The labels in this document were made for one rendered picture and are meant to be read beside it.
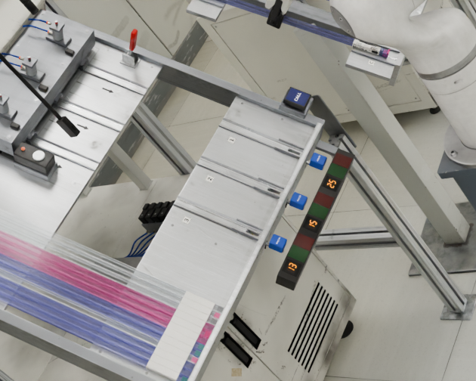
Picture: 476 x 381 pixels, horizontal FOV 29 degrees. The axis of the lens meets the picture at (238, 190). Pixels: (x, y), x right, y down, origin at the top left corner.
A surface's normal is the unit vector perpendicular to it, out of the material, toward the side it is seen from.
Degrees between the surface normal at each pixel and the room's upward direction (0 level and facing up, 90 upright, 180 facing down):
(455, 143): 0
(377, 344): 0
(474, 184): 90
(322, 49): 90
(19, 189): 42
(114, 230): 0
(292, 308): 89
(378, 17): 83
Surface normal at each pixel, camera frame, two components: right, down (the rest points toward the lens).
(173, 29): 0.72, -0.08
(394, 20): 0.50, 0.35
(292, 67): -0.40, 0.76
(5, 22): 0.07, -0.53
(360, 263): -0.56, -0.65
